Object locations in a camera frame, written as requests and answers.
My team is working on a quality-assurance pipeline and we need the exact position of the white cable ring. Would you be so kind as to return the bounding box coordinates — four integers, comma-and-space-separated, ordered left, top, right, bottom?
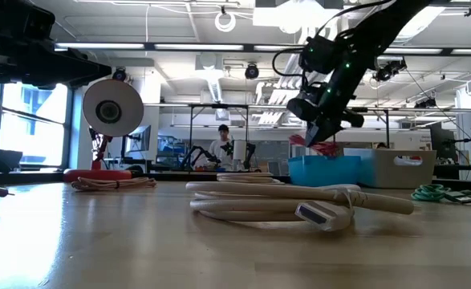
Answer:
214, 10, 237, 33

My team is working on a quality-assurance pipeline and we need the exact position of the person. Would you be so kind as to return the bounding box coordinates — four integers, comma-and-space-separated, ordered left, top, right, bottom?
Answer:
207, 124, 236, 172

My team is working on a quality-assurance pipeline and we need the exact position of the red cable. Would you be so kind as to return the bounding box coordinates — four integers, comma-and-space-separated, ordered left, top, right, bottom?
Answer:
288, 133, 341, 158

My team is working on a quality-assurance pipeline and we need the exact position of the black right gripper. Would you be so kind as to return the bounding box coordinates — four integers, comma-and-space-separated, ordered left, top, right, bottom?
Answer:
286, 82, 364, 148

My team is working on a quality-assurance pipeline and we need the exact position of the blue plastic bin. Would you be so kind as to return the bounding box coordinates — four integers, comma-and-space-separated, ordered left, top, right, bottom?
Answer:
287, 155, 363, 188

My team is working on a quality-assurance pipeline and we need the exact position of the black ceiling camera rig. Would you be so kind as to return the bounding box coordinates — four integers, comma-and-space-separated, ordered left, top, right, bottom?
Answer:
373, 59, 408, 83

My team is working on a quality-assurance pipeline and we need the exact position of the black desk device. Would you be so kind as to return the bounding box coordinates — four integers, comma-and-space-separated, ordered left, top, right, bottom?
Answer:
0, 148, 23, 174

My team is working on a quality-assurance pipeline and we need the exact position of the thick white USB cable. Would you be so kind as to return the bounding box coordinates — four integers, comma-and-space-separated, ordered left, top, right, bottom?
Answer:
185, 181, 416, 233

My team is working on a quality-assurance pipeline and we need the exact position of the beige USB cable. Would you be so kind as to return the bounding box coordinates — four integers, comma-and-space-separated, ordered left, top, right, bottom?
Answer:
71, 176, 157, 192

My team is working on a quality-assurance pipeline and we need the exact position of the teal cable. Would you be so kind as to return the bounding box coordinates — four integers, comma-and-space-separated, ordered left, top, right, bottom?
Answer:
410, 183, 471, 205

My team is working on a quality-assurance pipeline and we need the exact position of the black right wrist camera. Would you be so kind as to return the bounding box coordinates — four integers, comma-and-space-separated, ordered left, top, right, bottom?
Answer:
298, 35, 339, 75

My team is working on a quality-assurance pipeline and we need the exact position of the grey computer monitor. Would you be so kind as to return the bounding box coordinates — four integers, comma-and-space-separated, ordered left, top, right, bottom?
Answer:
124, 124, 152, 154

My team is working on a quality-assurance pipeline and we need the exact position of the black computer monitor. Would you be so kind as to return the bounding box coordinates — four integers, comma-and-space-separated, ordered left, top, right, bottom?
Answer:
429, 122, 457, 161

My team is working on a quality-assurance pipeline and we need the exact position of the black metal frame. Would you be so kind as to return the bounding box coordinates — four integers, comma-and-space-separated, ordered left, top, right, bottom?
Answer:
351, 106, 391, 149
187, 103, 250, 174

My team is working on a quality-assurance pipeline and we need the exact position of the grey plastic basket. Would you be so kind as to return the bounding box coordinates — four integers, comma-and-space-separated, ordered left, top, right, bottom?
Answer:
343, 148, 437, 189

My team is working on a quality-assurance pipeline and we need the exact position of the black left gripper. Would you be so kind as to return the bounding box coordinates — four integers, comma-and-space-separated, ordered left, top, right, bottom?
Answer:
0, 0, 112, 90

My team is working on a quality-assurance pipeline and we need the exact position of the black camera cable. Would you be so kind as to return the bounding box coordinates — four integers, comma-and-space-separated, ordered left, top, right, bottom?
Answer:
272, 0, 395, 78

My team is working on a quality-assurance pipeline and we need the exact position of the red desk lamp white shade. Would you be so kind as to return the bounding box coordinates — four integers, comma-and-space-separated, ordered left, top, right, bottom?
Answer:
62, 78, 144, 184

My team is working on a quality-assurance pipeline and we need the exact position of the small white box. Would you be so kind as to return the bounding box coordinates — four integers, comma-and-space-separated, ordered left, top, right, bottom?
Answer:
233, 139, 247, 161

